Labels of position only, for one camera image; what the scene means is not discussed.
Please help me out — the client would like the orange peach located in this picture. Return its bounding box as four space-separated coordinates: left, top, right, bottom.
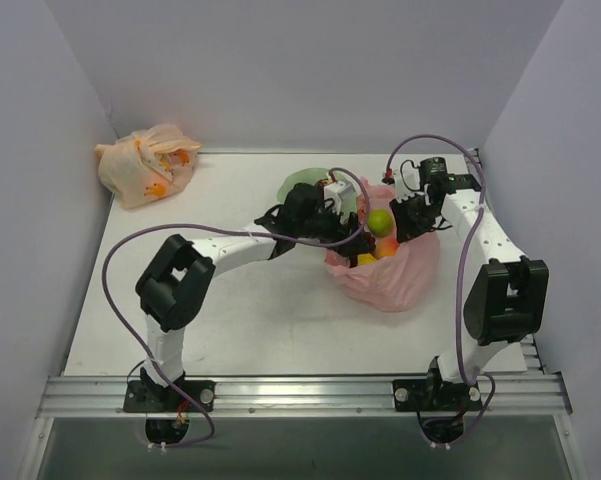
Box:
373 236 399 259

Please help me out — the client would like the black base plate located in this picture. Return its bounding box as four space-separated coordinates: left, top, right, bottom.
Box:
122 379 216 413
392 378 483 413

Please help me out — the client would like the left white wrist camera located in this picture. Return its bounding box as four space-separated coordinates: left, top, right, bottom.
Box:
319 180 358 215

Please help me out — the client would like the red grape bunch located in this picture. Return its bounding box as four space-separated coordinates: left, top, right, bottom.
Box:
361 232 376 254

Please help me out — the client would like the green apple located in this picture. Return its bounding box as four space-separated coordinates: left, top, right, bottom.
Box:
367 209 394 238

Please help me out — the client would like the orange tied plastic bag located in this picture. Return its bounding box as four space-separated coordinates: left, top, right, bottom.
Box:
94 124 201 210

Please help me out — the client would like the pink plastic bag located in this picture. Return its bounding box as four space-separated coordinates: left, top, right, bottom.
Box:
324 181 440 312

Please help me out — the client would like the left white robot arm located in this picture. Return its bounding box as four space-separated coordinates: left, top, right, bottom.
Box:
135 180 375 411

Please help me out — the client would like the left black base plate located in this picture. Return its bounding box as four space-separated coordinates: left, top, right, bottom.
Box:
122 379 216 413

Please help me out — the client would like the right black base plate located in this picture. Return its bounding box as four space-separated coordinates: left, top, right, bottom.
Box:
392 378 483 413

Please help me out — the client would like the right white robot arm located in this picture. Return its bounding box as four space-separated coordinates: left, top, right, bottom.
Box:
390 174 549 409

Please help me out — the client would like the yellow pear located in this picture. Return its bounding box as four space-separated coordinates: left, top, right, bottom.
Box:
357 253 377 266

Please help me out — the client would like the aluminium rail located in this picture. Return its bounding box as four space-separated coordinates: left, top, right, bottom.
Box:
37 372 572 419

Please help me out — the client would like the green leaf-shaped plate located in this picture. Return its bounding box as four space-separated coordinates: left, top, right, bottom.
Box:
276 167 359 214

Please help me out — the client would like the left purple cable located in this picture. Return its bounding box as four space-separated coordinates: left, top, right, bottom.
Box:
102 167 371 446

